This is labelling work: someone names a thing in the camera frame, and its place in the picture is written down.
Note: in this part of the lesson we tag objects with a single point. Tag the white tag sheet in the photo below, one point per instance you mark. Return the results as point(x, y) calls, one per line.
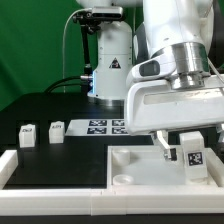
point(96, 127)

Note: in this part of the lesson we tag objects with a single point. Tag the white square tabletop part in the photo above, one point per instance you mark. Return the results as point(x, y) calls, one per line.
point(146, 165)

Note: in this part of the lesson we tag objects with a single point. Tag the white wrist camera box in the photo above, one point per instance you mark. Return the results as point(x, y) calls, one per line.
point(158, 67)

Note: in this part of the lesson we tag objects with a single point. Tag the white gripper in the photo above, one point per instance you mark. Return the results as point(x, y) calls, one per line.
point(151, 106)

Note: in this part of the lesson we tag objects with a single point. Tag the black camera on stand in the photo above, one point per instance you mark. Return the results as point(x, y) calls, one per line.
point(89, 20)

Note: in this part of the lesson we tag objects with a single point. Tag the white U-shaped fence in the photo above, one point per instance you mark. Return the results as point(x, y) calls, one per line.
point(113, 200)

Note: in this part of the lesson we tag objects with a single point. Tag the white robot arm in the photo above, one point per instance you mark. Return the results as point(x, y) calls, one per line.
point(153, 56)

